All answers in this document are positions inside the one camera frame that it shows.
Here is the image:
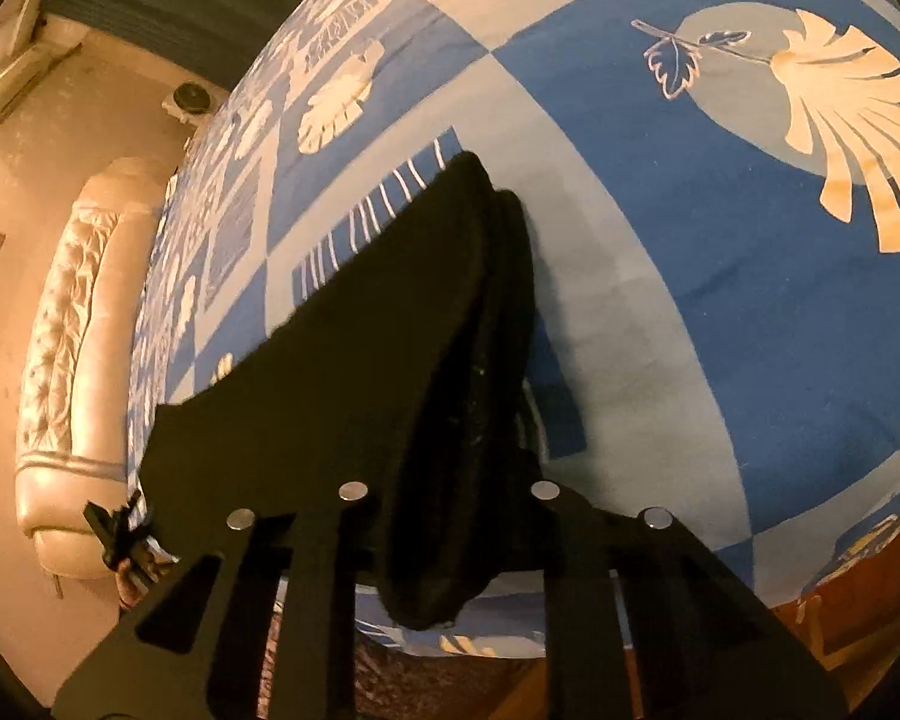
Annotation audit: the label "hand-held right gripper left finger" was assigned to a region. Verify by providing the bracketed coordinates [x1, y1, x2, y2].
[51, 481, 380, 720]

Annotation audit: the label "beige tufted leather headboard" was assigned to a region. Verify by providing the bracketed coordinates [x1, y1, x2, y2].
[15, 156, 182, 580]

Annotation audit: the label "dark curtain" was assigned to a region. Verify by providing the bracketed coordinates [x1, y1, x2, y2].
[43, 0, 365, 95]

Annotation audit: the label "blue leaf-print bed sheet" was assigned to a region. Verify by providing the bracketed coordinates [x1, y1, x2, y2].
[124, 0, 900, 661]

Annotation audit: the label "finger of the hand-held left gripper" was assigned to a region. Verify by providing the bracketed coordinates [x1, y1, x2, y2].
[82, 490, 167, 587]

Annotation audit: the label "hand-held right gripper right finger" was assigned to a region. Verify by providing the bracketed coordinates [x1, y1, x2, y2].
[527, 480, 850, 720]

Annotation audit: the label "white wall air conditioner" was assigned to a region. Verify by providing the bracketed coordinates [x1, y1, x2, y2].
[0, 37, 85, 126]

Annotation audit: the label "black pants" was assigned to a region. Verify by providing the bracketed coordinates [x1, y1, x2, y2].
[136, 150, 587, 631]

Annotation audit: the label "round black wall device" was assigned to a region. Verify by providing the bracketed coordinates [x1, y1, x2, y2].
[163, 80, 219, 122]

